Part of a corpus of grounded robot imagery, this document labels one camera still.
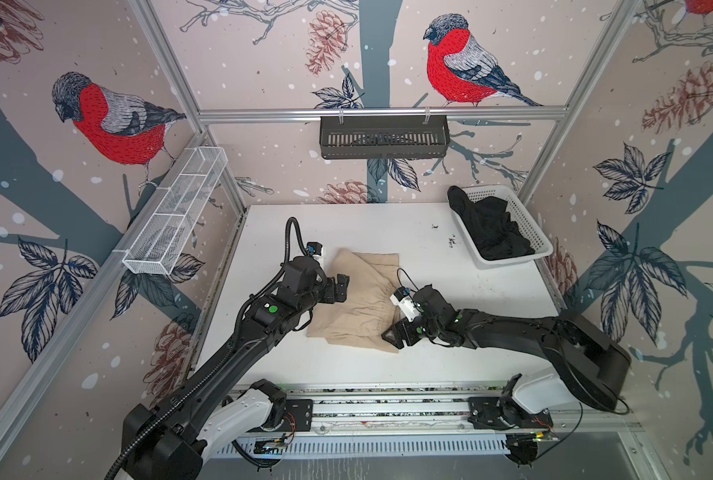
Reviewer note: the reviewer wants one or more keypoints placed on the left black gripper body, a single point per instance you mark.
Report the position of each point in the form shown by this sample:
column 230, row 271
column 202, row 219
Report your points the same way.
column 330, row 294

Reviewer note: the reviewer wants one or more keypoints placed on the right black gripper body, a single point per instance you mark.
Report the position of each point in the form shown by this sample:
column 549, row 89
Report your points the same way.
column 419, row 326

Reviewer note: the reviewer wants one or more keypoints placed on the beige drawstring shorts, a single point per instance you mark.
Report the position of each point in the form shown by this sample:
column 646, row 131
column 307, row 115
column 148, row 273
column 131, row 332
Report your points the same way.
column 368, row 312

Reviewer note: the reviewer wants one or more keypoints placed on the white plastic laundry basket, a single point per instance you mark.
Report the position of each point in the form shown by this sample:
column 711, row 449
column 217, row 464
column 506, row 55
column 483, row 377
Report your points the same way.
column 527, row 226

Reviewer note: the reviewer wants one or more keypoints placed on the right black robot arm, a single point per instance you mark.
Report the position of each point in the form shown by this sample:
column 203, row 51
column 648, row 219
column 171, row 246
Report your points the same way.
column 586, row 364

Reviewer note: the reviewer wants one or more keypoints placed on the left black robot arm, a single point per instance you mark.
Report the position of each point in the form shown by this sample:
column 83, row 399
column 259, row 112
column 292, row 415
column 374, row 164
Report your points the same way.
column 175, row 438

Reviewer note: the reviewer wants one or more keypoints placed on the black shorts in basket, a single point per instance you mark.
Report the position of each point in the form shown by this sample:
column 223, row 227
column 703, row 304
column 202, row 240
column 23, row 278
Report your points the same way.
column 494, row 234

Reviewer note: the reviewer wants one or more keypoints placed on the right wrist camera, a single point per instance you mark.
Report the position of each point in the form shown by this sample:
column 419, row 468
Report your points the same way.
column 403, row 301

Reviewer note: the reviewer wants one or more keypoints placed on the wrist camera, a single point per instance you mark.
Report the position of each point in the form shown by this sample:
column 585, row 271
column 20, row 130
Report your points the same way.
column 315, row 250
column 403, row 301

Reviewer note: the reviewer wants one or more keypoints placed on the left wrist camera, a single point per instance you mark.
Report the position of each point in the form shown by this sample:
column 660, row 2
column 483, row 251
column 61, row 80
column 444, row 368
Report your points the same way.
column 315, row 250

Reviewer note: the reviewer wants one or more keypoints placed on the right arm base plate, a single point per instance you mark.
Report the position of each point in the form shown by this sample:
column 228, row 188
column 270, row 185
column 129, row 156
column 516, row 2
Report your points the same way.
column 497, row 414

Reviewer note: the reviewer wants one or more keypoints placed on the aluminium mounting rail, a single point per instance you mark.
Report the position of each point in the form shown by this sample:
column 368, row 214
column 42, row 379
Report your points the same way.
column 383, row 409

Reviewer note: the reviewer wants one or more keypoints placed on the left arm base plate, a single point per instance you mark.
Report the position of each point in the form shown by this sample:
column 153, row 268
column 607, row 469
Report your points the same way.
column 297, row 416

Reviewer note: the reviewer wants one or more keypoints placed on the black hanging wire basket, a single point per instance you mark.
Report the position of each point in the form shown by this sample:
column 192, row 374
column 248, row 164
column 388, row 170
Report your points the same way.
column 384, row 137

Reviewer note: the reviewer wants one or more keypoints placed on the horizontal aluminium frame bar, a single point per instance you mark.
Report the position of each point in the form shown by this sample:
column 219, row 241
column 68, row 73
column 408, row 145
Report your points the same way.
column 521, row 113

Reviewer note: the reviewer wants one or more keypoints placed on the white wire mesh shelf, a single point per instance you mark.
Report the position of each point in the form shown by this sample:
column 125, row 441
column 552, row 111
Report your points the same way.
column 164, row 236

